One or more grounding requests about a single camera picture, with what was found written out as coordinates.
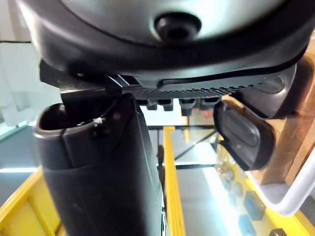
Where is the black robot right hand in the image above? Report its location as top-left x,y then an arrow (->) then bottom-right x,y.
14,0 -> 315,236

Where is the yellow metal shelf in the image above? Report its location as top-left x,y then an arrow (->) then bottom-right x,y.
0,125 -> 315,236

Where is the white plastic bin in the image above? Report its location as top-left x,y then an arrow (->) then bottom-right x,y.
246,169 -> 315,217

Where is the cardboard box with SF logo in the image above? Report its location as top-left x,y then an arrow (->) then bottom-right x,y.
260,55 -> 315,185

